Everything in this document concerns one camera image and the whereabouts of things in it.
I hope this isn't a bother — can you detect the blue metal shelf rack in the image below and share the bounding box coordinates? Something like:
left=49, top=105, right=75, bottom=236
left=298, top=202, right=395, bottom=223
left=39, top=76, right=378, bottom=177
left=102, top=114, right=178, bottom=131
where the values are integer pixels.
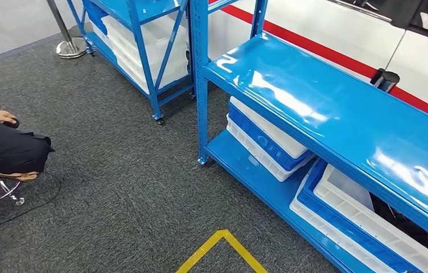
left=189, top=0, right=428, bottom=273
left=65, top=0, right=196, bottom=122

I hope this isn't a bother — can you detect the long black plastic part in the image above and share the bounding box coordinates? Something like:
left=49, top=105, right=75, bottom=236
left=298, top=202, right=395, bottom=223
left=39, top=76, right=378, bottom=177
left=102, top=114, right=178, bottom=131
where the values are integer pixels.
left=368, top=191, right=428, bottom=254

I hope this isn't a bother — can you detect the yellow floor tape square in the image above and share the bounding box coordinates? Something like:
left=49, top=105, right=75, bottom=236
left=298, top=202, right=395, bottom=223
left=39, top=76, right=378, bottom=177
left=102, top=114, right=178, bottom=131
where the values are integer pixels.
left=174, top=229, right=268, bottom=273

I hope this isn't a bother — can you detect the person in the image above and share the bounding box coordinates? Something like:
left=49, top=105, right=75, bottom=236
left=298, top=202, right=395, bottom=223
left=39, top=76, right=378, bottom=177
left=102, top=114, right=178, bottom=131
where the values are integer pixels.
left=0, top=89, right=56, bottom=223

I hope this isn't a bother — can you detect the chrome chair base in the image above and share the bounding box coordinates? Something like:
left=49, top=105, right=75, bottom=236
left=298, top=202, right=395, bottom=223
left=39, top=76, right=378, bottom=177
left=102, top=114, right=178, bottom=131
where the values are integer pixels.
left=0, top=176, right=27, bottom=207

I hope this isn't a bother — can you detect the thin black floor cable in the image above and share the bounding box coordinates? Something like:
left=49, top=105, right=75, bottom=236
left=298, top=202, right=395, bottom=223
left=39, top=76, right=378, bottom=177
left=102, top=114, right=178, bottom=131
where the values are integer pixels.
left=0, top=171, right=63, bottom=226

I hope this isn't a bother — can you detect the chrome stanchion post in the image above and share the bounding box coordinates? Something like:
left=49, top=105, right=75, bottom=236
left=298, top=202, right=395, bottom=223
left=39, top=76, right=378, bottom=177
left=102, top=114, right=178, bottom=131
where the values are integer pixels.
left=46, top=0, right=89, bottom=60

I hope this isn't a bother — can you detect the black stanchion post top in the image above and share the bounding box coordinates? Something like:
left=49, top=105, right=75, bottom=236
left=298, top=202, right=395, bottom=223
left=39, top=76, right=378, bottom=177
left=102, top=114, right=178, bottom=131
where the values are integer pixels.
left=369, top=68, right=401, bottom=94

